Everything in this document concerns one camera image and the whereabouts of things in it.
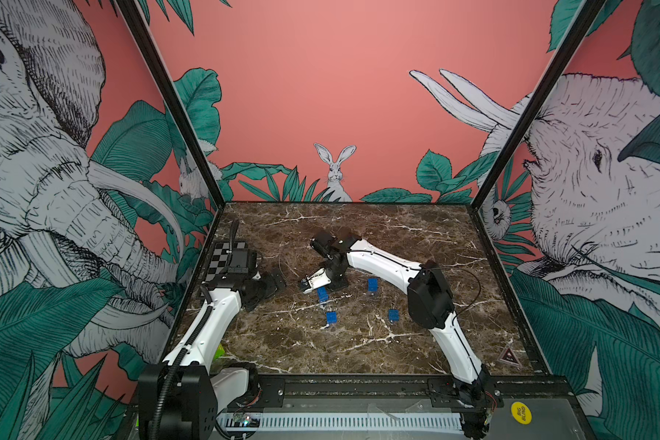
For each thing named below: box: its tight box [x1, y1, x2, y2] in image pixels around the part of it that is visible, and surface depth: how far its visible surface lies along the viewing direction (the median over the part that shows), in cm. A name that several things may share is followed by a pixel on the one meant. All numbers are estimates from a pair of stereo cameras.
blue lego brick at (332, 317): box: [326, 311, 339, 324], surface depth 89 cm
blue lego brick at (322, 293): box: [317, 286, 330, 303], surface depth 90 cm
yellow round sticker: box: [510, 401, 533, 426], surface depth 73 cm
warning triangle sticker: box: [499, 346, 521, 367], surface depth 82 cm
